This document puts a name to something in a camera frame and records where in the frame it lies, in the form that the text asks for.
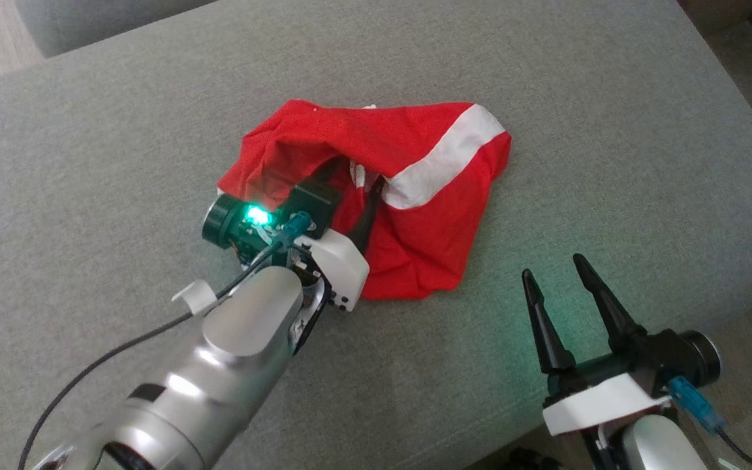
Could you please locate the red garment with white sleeves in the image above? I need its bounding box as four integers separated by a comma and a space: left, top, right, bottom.
216, 98, 512, 301

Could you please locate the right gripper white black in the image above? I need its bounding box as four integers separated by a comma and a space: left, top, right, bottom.
522, 253, 722, 437

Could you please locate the large grey fabric sofa seat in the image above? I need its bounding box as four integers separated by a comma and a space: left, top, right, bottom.
0, 0, 752, 470

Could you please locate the white cable clip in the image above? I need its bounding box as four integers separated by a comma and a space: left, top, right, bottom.
172, 279, 220, 316

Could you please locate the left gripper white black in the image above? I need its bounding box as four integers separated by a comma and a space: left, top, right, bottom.
202, 157, 386, 313

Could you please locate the black cable with blue plug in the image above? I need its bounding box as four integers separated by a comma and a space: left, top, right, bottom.
18, 212, 311, 470
668, 375, 752, 470

